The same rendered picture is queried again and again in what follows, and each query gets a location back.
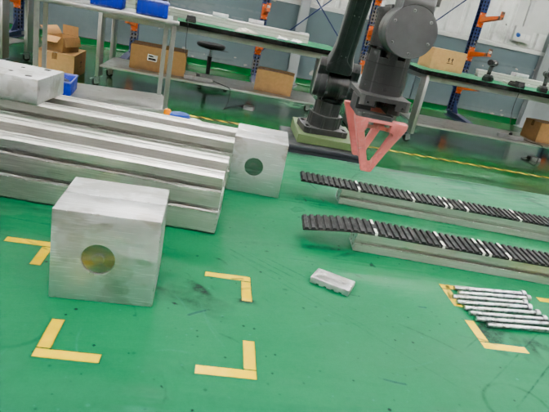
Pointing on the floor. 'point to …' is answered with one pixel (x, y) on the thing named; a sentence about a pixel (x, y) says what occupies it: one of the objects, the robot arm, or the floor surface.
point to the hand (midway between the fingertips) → (362, 157)
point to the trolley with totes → (152, 12)
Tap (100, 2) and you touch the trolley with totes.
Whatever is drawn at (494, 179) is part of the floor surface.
